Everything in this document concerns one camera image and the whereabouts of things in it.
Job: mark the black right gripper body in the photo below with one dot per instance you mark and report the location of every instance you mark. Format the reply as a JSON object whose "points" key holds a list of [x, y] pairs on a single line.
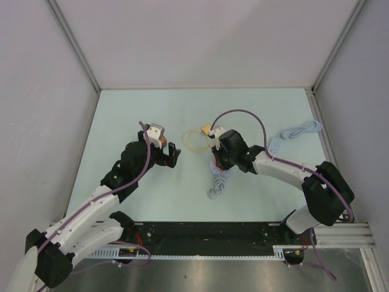
{"points": [[225, 160]]}

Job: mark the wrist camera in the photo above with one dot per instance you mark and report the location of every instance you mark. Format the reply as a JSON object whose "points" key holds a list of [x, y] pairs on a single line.
{"points": [[214, 136], [155, 132]]}

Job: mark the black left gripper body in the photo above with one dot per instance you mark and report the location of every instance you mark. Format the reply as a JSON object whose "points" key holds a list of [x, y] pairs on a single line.
{"points": [[158, 157]]}

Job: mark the dark red cube socket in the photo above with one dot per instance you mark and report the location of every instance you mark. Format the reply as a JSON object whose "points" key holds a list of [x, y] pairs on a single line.
{"points": [[163, 141]]}

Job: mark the round light blue power strip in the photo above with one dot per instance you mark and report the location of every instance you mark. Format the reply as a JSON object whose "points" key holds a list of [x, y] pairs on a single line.
{"points": [[218, 184]]}

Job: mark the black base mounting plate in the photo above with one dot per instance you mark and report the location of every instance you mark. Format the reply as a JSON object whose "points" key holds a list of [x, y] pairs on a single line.
{"points": [[212, 238]]}

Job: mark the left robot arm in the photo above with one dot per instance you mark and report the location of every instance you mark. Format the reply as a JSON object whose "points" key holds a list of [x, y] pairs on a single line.
{"points": [[94, 224]]}

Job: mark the pink square plug adapter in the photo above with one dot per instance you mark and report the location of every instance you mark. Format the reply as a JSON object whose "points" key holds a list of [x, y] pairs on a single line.
{"points": [[215, 169]]}

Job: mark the yellow USB charger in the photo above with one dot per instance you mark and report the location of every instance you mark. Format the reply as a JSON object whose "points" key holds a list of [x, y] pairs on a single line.
{"points": [[205, 130]]}

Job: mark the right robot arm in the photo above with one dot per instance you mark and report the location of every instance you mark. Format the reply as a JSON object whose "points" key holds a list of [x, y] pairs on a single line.
{"points": [[326, 192]]}

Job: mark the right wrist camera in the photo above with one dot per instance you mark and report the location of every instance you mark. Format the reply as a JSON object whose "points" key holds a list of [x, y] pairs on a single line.
{"points": [[214, 136]]}

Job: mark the light blue rectangular power strip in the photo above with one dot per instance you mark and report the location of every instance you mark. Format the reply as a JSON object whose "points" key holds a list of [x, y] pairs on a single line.
{"points": [[274, 145]]}

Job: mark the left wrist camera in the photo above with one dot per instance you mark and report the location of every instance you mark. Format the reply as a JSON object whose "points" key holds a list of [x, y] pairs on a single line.
{"points": [[155, 132]]}

